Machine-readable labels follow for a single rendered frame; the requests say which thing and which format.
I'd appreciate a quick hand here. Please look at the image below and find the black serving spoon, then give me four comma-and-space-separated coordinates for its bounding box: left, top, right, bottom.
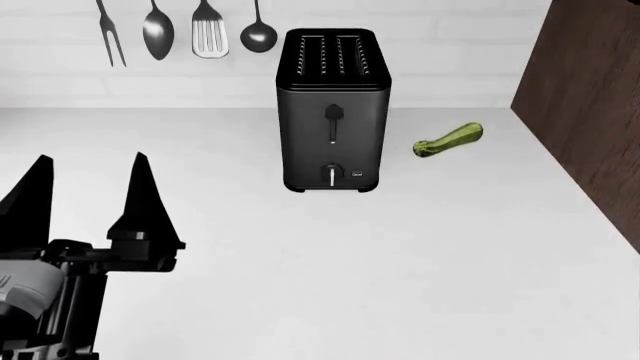
142, 0, 176, 62

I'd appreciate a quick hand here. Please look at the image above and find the black two-slot toaster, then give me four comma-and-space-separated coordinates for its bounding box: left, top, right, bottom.
275, 27, 393, 195

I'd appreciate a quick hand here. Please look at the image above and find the white slotted spatula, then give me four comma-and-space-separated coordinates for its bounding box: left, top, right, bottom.
191, 0, 231, 60

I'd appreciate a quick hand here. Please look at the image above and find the dark wooden cabinet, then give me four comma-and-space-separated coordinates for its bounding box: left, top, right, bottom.
510, 0, 640, 255

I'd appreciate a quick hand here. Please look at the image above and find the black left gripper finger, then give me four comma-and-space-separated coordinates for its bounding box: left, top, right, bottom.
0, 153, 55, 254
106, 151, 187, 253

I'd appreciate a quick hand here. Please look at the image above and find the black ladle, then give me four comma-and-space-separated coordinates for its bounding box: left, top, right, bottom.
239, 0, 279, 54

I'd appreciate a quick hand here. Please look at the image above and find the green zucchini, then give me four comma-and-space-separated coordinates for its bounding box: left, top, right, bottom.
412, 121, 485, 159

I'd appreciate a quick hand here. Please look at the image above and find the black carving fork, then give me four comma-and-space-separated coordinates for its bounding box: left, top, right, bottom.
95, 0, 128, 69

